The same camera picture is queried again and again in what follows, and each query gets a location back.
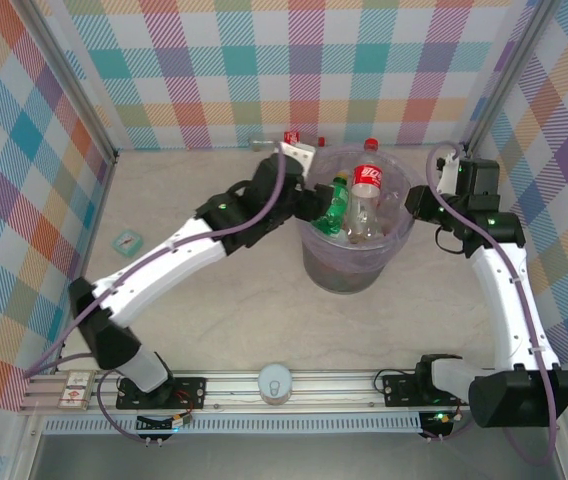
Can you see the green plastic bottle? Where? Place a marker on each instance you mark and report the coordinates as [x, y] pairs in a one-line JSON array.
[[334, 207]]

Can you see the clear bottle red label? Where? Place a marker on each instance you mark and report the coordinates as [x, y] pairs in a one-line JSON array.
[[366, 177], [291, 136]]

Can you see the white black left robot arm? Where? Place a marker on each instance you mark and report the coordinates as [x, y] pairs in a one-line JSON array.
[[164, 260]]

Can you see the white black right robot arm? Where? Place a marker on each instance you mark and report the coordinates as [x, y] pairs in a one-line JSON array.
[[504, 300]]

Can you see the clear round plastic bin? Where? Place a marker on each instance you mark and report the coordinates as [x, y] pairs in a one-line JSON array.
[[349, 285]]

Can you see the teal square small box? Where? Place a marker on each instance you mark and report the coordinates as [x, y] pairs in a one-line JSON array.
[[127, 243]]

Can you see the silver tin can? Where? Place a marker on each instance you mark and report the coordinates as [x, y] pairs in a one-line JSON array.
[[275, 382]]

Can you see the small circuit board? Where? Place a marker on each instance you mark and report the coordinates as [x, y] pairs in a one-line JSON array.
[[164, 424], [441, 416]]

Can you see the grey metal tray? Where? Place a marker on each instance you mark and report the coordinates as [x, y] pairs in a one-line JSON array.
[[284, 460]]

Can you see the small red white card pack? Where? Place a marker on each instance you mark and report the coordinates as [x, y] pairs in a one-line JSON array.
[[76, 390]]

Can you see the aluminium frame post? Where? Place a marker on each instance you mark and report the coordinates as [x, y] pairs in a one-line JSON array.
[[507, 75], [77, 85]]

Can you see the aluminium extrusion rail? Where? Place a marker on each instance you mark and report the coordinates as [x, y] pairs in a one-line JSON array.
[[234, 387]]

